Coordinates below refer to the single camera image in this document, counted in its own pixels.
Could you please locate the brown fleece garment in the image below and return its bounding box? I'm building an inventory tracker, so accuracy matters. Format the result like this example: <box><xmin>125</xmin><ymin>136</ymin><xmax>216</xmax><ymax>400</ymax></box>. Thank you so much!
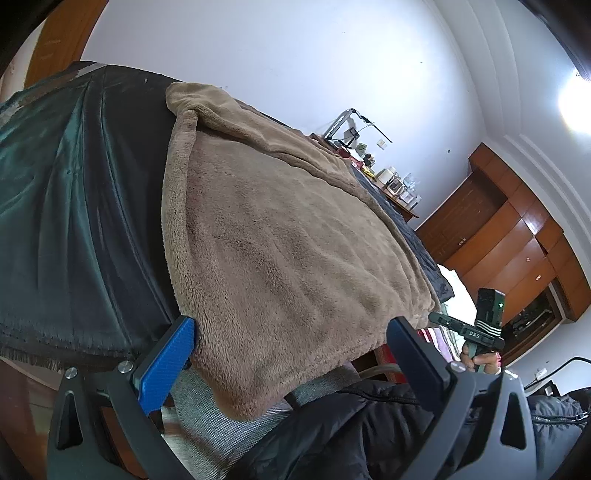
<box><xmin>161</xmin><ymin>82</ymin><xmax>441</xmax><ymax>421</ymax></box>

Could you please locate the black cable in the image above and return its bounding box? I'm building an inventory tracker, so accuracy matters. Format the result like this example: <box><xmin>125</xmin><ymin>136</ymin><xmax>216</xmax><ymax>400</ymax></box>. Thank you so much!
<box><xmin>526</xmin><ymin>355</ymin><xmax>591</xmax><ymax>384</ymax></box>

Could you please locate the person's right hand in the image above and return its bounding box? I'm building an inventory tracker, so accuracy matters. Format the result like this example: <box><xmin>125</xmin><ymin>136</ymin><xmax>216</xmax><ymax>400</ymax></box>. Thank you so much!
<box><xmin>459</xmin><ymin>344</ymin><xmax>502</xmax><ymax>377</ymax></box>

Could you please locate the dark bed cover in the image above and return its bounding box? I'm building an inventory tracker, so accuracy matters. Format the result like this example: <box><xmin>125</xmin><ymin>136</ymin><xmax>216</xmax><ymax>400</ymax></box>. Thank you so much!
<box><xmin>0</xmin><ymin>61</ymin><xmax>455</xmax><ymax>372</ymax></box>

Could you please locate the black puffer jacket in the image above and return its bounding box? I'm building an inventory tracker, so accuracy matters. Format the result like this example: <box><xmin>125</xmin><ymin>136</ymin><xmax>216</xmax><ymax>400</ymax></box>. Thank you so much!
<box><xmin>240</xmin><ymin>381</ymin><xmax>472</xmax><ymax>480</ymax></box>

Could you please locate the wooden desk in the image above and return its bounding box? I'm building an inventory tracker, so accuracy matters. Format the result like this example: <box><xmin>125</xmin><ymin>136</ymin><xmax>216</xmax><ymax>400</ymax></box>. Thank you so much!
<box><xmin>309</xmin><ymin>134</ymin><xmax>421</xmax><ymax>224</ymax></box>

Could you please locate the ceiling light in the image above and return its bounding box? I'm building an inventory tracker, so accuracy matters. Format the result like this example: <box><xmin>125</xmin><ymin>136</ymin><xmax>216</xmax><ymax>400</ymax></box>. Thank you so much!
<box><xmin>556</xmin><ymin>69</ymin><xmax>591</xmax><ymax>136</ymax></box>

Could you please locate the grey knit sweater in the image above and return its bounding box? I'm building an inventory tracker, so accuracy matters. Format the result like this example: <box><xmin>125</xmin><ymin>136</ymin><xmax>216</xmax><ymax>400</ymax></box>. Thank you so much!
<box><xmin>161</xmin><ymin>364</ymin><xmax>365</xmax><ymax>480</ymax></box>

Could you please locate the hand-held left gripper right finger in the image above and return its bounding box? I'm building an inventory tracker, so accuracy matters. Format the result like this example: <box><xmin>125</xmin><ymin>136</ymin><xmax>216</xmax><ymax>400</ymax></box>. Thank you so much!
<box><xmin>387</xmin><ymin>316</ymin><xmax>527</xmax><ymax>480</ymax></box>

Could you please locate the wooden door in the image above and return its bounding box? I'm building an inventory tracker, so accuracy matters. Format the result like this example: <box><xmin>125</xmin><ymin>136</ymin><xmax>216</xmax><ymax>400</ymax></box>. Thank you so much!
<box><xmin>23</xmin><ymin>0</ymin><xmax>109</xmax><ymax>88</ymax></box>

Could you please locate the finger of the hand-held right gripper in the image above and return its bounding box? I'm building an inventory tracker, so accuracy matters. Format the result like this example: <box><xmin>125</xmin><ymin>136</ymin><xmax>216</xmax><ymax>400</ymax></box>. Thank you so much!
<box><xmin>428</xmin><ymin>311</ymin><xmax>467</xmax><ymax>335</ymax></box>

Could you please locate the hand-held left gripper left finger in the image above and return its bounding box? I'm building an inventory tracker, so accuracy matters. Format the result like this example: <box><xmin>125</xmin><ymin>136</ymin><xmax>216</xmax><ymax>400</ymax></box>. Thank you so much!
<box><xmin>47</xmin><ymin>316</ymin><xmax>197</xmax><ymax>480</ymax></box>

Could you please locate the wooden wardrobe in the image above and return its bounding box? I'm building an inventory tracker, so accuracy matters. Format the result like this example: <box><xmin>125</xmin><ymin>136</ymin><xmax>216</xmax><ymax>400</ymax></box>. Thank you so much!
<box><xmin>416</xmin><ymin>143</ymin><xmax>580</xmax><ymax>365</ymax></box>

